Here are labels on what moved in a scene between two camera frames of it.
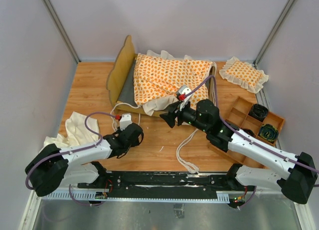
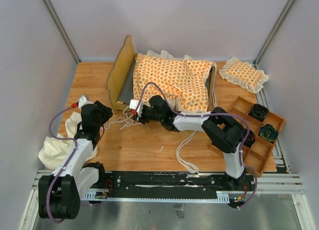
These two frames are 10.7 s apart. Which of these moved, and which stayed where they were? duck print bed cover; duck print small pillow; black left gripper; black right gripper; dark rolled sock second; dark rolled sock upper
Moved: duck print bed cover; black left gripper; black right gripper
Stayed: duck print small pillow; dark rolled sock upper; dark rolled sock second
